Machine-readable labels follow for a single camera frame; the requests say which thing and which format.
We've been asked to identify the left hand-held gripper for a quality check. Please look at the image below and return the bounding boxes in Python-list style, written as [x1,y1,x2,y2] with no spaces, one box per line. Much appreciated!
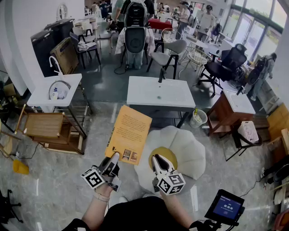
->
[80,152,122,193]

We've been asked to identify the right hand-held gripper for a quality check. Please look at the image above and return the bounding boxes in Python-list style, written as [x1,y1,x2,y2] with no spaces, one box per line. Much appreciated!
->
[151,154,186,196]

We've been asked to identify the white flower-shaped cushion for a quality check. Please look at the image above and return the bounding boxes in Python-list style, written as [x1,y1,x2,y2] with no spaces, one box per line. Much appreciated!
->
[134,125,206,196]

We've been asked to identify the orange book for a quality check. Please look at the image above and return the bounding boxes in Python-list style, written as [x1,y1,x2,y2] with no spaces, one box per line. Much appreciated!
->
[104,105,153,166]

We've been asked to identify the person's right forearm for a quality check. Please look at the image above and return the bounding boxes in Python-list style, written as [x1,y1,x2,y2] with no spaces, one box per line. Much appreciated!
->
[160,191,194,228]

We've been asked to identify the person's left forearm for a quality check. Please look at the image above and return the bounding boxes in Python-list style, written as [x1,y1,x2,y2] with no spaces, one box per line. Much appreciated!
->
[81,184,115,228]

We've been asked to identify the pink wrist band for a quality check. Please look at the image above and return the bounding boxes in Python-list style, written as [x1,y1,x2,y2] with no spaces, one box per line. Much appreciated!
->
[93,191,111,203]

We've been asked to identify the metal sink stand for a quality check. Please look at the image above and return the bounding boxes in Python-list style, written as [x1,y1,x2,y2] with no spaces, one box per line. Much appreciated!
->
[54,82,93,139]

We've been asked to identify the person's black t-shirt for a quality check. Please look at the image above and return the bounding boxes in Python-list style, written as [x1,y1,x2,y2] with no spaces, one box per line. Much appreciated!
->
[62,196,217,231]

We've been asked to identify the white waste basket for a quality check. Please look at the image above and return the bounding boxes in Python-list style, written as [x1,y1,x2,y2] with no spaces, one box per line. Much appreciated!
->
[189,109,208,129]

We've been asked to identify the white washbasin grey cabinet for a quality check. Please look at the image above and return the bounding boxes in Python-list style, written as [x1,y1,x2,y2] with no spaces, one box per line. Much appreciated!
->
[126,76,196,129]

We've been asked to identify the black screen device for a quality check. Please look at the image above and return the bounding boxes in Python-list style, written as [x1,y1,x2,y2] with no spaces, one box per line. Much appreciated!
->
[204,189,246,226]

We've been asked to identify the black folding chair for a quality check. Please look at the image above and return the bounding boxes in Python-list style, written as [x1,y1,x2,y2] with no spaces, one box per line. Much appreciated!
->
[224,125,263,162]

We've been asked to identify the wooden crate shelf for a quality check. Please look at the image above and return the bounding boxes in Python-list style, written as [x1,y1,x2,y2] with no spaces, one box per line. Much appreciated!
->
[22,112,85,155]

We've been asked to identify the wooden cabinet white basin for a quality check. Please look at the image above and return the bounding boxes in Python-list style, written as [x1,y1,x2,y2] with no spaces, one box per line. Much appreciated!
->
[206,89,256,137]

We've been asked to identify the tall black faucet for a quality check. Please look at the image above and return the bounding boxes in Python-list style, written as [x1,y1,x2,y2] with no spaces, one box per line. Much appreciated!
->
[158,68,167,83]

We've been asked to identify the white laundry basket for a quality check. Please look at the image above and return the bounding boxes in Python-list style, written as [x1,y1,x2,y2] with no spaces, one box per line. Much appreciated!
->
[237,120,260,145]

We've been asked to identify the yellow dustpan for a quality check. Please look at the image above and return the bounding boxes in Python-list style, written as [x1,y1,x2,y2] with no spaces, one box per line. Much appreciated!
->
[13,159,29,176]

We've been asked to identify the white sink steel bowl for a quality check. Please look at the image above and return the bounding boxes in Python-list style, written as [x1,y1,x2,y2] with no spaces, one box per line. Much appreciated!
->
[27,73,83,107]

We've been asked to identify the grey chair black legs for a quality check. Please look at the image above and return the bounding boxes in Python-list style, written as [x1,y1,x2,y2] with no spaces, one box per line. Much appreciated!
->
[146,39,187,79]

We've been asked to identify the white curved faucet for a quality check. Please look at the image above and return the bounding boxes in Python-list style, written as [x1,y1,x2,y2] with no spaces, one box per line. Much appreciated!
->
[49,55,65,76]

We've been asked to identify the brown cardboard box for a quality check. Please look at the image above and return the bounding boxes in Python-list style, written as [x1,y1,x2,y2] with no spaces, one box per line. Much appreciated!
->
[50,37,79,75]

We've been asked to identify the black chair base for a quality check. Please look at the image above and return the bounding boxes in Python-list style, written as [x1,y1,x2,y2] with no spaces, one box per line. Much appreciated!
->
[0,189,23,224]

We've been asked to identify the dark blue chair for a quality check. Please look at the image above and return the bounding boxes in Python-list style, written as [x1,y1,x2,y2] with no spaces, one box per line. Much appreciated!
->
[69,31,102,69]

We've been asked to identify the black office chair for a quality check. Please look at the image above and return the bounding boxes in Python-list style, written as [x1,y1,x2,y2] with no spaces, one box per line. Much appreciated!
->
[197,43,248,97]

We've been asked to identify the wooden planks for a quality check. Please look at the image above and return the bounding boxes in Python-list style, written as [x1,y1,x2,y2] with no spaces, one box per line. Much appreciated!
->
[266,102,289,158]

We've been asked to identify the round white table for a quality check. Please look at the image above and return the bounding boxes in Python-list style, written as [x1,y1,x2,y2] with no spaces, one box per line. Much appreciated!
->
[186,36,208,49]

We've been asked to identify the black storage case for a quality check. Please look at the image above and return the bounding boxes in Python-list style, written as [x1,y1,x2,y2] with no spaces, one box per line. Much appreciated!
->
[30,19,75,77]

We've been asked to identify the red table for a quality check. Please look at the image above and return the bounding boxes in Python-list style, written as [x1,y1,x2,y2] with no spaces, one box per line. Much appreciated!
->
[148,18,173,31]

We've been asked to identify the large glass window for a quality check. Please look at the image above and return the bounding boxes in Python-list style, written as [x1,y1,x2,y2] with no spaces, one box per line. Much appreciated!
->
[222,0,287,61]

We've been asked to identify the black floor cable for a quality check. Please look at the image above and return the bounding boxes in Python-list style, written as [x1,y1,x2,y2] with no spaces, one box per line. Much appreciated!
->
[239,178,262,198]

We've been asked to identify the white wire chair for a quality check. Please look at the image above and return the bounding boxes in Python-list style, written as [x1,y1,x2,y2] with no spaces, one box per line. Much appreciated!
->
[180,46,212,79]

